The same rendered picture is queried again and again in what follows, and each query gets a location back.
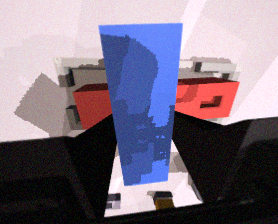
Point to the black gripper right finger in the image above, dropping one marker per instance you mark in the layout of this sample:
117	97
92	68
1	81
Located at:
213	153

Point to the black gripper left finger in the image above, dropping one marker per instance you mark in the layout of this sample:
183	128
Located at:
86	159

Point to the orange rectangular block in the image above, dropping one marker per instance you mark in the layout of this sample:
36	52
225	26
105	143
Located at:
164	203

